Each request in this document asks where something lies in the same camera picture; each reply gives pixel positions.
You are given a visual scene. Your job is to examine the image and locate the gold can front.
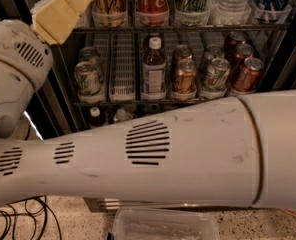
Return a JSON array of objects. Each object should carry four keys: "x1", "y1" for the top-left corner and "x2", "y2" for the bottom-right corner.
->
[{"x1": 172, "y1": 59, "x2": 197, "y2": 100}]

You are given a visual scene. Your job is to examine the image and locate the orange cable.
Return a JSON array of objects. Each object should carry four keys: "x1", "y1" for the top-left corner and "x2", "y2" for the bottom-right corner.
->
[{"x1": 281, "y1": 208, "x2": 296, "y2": 222}]

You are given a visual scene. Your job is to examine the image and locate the red can front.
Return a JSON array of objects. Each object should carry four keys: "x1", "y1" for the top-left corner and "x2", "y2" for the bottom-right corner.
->
[{"x1": 231, "y1": 57, "x2": 263, "y2": 93}]

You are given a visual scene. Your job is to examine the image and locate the black cables on floor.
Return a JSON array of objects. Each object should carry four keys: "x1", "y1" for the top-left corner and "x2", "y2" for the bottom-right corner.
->
[{"x1": 0, "y1": 123, "x2": 63, "y2": 240}]

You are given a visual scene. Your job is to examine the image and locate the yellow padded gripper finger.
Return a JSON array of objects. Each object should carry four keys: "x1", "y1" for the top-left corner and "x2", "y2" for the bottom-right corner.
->
[{"x1": 30, "y1": 0, "x2": 93, "y2": 45}]

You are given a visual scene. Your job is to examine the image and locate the empty white shelf glide tray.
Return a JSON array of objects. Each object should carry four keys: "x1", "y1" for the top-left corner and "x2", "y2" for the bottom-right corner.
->
[{"x1": 109, "y1": 34, "x2": 135, "y2": 102}]

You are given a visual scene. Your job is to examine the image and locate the red can back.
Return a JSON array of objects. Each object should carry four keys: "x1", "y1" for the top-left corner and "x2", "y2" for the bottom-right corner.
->
[{"x1": 223, "y1": 32, "x2": 246, "y2": 53}]

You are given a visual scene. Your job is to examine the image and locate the brown tea bottle white cap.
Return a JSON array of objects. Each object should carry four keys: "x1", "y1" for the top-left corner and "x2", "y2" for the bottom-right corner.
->
[{"x1": 141, "y1": 36, "x2": 166, "y2": 100}]

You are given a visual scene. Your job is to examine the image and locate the green tall can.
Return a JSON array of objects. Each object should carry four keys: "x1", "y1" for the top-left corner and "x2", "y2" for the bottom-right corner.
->
[{"x1": 175, "y1": 0, "x2": 209, "y2": 26}]

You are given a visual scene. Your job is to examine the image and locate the blue labelled bottle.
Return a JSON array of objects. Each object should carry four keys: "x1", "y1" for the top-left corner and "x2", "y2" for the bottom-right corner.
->
[{"x1": 251, "y1": 0, "x2": 289, "y2": 23}]

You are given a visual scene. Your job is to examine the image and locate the clear plastic container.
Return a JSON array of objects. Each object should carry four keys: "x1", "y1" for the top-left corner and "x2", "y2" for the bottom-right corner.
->
[{"x1": 111, "y1": 208, "x2": 220, "y2": 240}]

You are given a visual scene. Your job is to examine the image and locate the gold can behind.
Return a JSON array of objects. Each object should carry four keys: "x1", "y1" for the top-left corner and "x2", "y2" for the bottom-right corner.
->
[{"x1": 172, "y1": 44, "x2": 193, "y2": 67}]

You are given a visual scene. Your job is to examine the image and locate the green can behind left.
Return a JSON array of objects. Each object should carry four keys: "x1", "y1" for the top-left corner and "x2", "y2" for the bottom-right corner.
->
[{"x1": 78, "y1": 46, "x2": 103, "y2": 80}]

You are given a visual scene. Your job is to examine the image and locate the green 7up can front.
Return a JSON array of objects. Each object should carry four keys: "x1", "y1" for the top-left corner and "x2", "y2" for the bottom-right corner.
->
[{"x1": 74, "y1": 62, "x2": 102, "y2": 103}]

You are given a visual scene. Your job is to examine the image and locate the red can middle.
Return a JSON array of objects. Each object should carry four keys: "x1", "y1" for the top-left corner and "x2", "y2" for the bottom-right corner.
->
[{"x1": 227, "y1": 43, "x2": 254, "y2": 73}]

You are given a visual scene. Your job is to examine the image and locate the stainless steel fridge grille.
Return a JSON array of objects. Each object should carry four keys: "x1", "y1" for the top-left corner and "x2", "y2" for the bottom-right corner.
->
[{"x1": 83, "y1": 197, "x2": 256, "y2": 214}]

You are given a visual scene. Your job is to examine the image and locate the gold tall can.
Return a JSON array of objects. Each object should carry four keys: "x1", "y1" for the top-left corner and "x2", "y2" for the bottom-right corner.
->
[{"x1": 92, "y1": 0, "x2": 127, "y2": 27}]

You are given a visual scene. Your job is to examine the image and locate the small brown bottle bottom shelf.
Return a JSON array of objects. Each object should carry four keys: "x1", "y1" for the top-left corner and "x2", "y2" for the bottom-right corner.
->
[{"x1": 89, "y1": 107, "x2": 106, "y2": 128}]

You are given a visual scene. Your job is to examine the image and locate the white green can front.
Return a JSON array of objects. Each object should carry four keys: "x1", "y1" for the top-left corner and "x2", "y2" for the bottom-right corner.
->
[{"x1": 201, "y1": 58, "x2": 230, "y2": 99}]

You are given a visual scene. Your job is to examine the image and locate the small water bottle bottom shelf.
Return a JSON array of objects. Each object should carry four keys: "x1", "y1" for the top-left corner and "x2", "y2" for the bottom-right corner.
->
[{"x1": 114, "y1": 108, "x2": 134, "y2": 123}]

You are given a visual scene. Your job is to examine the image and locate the red can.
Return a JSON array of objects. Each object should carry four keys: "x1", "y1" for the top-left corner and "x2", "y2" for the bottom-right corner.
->
[
  {"x1": 231, "y1": 57, "x2": 263, "y2": 93},
  {"x1": 227, "y1": 43, "x2": 254, "y2": 73},
  {"x1": 223, "y1": 32, "x2": 246, "y2": 53}
]

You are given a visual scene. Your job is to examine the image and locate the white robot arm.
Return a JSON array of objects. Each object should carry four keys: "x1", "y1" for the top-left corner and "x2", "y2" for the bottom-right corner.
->
[{"x1": 0, "y1": 0, "x2": 296, "y2": 211}]

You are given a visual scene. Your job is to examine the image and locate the red coca-cola bottle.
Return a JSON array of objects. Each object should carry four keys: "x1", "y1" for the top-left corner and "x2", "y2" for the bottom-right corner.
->
[{"x1": 137, "y1": 0, "x2": 168, "y2": 26}]

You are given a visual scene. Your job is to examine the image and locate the clear water bottle right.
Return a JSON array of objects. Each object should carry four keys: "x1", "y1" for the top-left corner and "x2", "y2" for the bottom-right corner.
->
[{"x1": 211, "y1": 0, "x2": 251, "y2": 25}]

